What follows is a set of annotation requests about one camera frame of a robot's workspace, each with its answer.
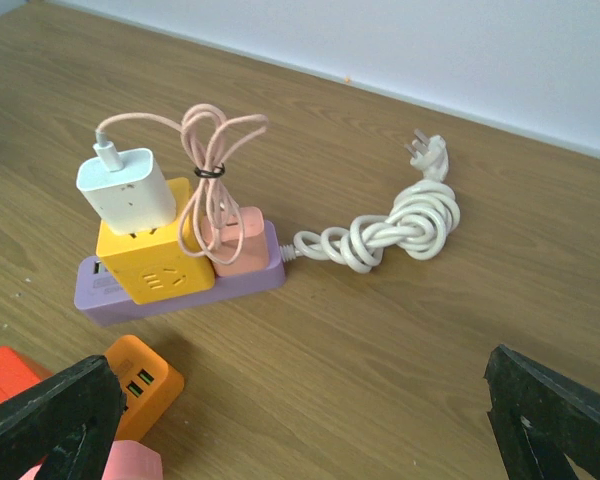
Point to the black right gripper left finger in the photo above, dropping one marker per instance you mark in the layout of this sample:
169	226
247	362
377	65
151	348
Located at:
65	424

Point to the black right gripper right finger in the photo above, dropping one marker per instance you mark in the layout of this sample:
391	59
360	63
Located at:
543	422

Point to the purple power strip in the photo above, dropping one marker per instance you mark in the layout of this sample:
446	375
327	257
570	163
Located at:
99	296

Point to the yellow cube socket adapter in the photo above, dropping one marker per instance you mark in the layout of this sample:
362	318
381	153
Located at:
161	263

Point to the white USB charger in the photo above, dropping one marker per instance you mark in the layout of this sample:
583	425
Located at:
127	189

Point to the red cube socket adapter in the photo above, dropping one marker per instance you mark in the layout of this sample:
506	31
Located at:
18	373

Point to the orange power strip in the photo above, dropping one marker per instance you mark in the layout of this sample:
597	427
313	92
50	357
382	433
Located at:
149	382

